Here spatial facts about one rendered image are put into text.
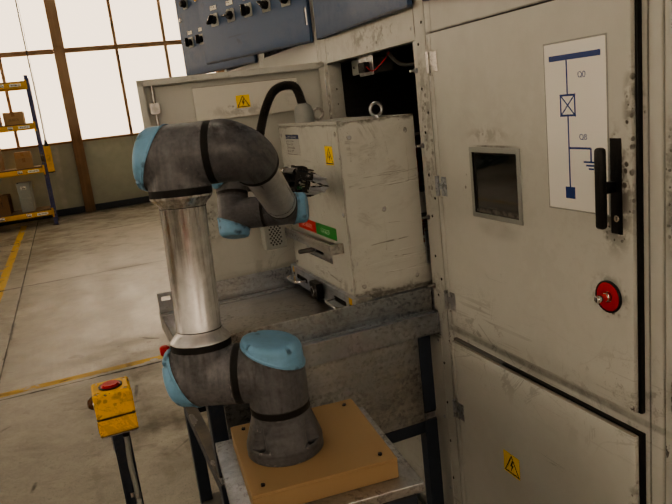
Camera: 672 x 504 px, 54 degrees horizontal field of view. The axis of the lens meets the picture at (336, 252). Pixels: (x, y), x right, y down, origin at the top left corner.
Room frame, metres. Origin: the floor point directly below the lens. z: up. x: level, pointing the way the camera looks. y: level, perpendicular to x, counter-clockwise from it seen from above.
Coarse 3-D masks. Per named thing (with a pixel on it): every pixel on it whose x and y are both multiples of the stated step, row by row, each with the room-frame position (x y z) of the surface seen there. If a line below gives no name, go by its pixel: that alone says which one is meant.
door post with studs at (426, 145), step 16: (416, 0) 1.71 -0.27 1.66; (416, 16) 1.72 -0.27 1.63; (416, 32) 1.72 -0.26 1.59; (416, 48) 1.73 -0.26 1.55; (416, 64) 1.74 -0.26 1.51; (416, 80) 1.75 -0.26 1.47; (432, 144) 1.69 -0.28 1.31; (432, 160) 1.70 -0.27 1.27; (432, 176) 1.70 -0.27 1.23; (432, 192) 1.71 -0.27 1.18; (432, 208) 1.71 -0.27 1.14; (432, 224) 1.72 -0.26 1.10; (432, 240) 1.73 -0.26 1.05; (432, 256) 1.74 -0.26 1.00; (432, 272) 1.75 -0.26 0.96; (448, 352) 1.69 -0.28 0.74; (448, 368) 1.70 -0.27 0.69; (448, 384) 1.71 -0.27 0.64; (448, 400) 1.71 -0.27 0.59; (448, 416) 1.72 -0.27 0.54
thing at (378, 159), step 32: (352, 128) 1.72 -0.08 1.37; (384, 128) 1.75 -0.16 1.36; (352, 160) 1.72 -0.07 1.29; (384, 160) 1.75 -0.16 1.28; (416, 160) 1.78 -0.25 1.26; (352, 192) 1.71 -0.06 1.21; (384, 192) 1.75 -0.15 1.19; (416, 192) 1.78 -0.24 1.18; (352, 224) 1.71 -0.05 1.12; (384, 224) 1.74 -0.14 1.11; (416, 224) 1.78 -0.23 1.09; (352, 256) 1.71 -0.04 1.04; (384, 256) 1.74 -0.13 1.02; (416, 256) 1.78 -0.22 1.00; (384, 288) 1.74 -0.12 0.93
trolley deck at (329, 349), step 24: (240, 312) 1.94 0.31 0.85; (264, 312) 1.92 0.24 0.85; (288, 312) 1.89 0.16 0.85; (312, 312) 1.86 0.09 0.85; (432, 312) 1.73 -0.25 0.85; (168, 336) 1.90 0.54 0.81; (336, 336) 1.63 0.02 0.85; (360, 336) 1.64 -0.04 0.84; (384, 336) 1.66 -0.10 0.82; (408, 336) 1.69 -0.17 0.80; (312, 360) 1.59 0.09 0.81
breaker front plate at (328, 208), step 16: (288, 128) 2.07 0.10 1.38; (304, 128) 1.93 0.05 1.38; (320, 128) 1.81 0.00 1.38; (336, 128) 1.71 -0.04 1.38; (304, 144) 1.95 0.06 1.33; (320, 144) 1.83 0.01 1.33; (336, 144) 1.72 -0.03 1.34; (288, 160) 2.10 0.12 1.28; (304, 160) 1.96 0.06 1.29; (320, 160) 1.84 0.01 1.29; (336, 160) 1.73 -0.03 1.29; (336, 176) 1.74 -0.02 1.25; (336, 192) 1.75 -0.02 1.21; (320, 208) 1.88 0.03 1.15; (336, 208) 1.77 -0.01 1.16; (336, 224) 1.78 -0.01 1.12; (320, 240) 1.91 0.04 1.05; (304, 256) 2.07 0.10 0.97; (320, 256) 1.92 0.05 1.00; (336, 256) 1.80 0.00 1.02; (320, 272) 1.94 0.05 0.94; (336, 272) 1.82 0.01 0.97; (352, 272) 1.71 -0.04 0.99; (352, 288) 1.72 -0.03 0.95
